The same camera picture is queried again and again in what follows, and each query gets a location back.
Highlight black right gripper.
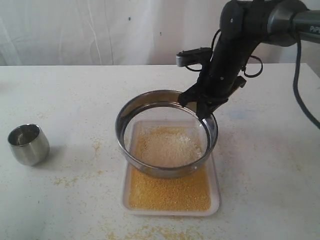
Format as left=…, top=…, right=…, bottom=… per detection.
left=177, top=29, right=262, bottom=119

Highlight round steel mesh sieve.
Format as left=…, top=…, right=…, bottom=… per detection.
left=115, top=90, right=218, bottom=179

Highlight yellow millet grains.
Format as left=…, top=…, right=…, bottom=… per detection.
left=128, top=126, right=211, bottom=212

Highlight stainless steel cup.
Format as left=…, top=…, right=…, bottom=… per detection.
left=7, top=123, right=50, bottom=167

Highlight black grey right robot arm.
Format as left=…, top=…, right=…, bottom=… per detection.
left=176, top=0, right=320, bottom=119

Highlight white rectangular plastic tray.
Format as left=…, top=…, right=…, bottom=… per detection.
left=120, top=119, right=221, bottom=216

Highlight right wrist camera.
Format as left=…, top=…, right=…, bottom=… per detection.
left=176, top=47, right=212, bottom=67

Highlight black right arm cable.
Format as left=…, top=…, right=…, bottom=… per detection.
left=292, top=14, right=320, bottom=130

